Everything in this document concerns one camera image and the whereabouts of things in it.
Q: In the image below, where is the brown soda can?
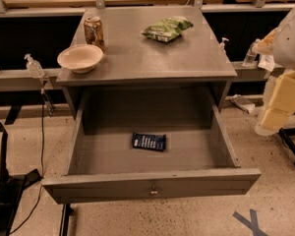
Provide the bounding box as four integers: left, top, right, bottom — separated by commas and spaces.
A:
84, 17, 105, 50

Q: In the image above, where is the open grey top drawer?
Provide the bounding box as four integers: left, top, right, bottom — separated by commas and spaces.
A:
41, 86, 263, 206

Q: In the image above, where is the black stand base left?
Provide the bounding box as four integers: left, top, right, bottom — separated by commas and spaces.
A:
0, 122, 41, 236

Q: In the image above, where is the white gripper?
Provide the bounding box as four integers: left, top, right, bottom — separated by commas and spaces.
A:
255, 70, 295, 136

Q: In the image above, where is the brass drawer knob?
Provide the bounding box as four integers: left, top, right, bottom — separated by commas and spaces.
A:
149, 186, 159, 197

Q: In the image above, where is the crumpled grey cloth on floor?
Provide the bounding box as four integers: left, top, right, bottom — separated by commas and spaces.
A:
230, 94, 255, 114

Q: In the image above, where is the clear pump sanitizer bottle left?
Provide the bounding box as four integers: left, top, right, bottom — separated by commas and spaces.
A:
25, 54, 44, 79

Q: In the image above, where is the clear water bottle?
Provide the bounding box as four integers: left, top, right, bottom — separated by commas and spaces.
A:
242, 38, 261, 67

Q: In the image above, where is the white paper bowl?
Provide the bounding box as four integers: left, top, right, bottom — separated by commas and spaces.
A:
57, 44, 103, 74

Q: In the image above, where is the green chip bag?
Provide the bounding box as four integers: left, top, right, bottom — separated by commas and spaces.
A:
141, 16, 194, 43

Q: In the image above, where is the white folded paper packet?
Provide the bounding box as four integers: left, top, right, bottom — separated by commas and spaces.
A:
258, 54, 275, 72

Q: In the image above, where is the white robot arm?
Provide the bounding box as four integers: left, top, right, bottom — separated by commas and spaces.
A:
255, 6, 295, 136

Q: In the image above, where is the black cable on floor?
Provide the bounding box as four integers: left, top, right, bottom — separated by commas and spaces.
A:
9, 77, 55, 235

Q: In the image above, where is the grey cabinet with counter top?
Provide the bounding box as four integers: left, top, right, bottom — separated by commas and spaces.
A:
57, 6, 236, 115

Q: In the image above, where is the clear pump bottle right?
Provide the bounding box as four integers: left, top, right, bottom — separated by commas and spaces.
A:
219, 37, 229, 54

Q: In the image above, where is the dark blue rxbar wrapper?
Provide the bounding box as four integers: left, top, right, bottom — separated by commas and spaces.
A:
132, 133, 166, 151

